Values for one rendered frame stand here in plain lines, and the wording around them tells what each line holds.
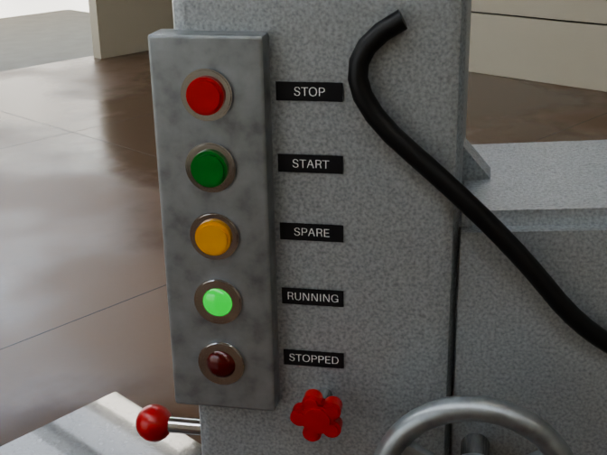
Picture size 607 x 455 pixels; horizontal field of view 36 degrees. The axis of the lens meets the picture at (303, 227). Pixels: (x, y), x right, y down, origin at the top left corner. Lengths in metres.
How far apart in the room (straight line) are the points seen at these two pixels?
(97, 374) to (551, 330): 2.73
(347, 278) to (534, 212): 0.14
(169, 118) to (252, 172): 0.07
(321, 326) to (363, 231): 0.08
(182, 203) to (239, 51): 0.12
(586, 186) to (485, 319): 0.12
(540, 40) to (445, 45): 7.13
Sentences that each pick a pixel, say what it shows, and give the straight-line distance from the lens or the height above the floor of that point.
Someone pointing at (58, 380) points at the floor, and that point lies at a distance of 3.34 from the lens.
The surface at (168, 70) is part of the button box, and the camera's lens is 0.65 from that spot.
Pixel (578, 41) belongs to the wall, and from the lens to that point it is 7.60.
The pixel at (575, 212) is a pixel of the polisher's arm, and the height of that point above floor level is 1.37.
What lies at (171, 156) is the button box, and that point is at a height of 1.41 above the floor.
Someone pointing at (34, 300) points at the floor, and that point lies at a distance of 3.96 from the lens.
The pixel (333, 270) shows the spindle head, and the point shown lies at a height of 1.32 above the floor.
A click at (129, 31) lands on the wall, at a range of 9.30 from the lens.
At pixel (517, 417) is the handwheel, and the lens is 0.67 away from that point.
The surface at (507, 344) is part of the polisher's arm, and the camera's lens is 0.71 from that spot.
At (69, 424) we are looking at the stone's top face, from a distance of 1.53.
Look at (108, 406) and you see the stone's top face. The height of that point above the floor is 0.80.
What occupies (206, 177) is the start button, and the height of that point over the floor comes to 1.40.
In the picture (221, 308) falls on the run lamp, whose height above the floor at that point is 1.30.
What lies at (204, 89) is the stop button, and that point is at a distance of 0.64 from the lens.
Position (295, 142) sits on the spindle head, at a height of 1.42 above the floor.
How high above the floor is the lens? 1.59
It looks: 21 degrees down
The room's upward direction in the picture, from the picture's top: 1 degrees counter-clockwise
